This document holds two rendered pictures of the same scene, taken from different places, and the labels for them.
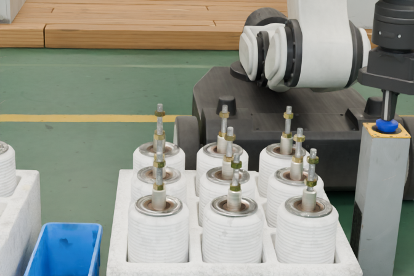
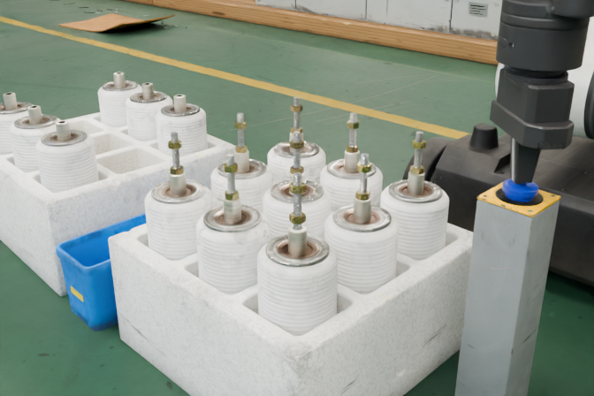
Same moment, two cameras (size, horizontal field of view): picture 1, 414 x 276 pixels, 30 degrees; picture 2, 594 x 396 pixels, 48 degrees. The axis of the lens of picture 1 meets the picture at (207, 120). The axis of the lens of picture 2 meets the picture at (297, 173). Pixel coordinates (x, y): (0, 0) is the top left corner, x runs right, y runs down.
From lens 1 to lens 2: 0.95 m
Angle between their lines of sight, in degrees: 45
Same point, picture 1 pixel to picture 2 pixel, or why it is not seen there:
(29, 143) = (376, 141)
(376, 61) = (503, 86)
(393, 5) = not seen: outside the picture
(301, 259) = (262, 309)
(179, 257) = (176, 254)
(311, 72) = not seen: hidden behind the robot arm
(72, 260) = not seen: hidden behind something
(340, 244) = (338, 318)
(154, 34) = not seen: outside the picture
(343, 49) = (575, 79)
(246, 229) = (214, 246)
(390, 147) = (502, 222)
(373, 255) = (476, 372)
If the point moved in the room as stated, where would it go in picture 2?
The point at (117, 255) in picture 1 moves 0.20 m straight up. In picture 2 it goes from (140, 230) to (126, 99)
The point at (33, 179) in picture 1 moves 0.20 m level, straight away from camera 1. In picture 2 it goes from (217, 151) to (279, 124)
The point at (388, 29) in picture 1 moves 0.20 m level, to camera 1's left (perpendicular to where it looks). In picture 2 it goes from (501, 32) to (362, 9)
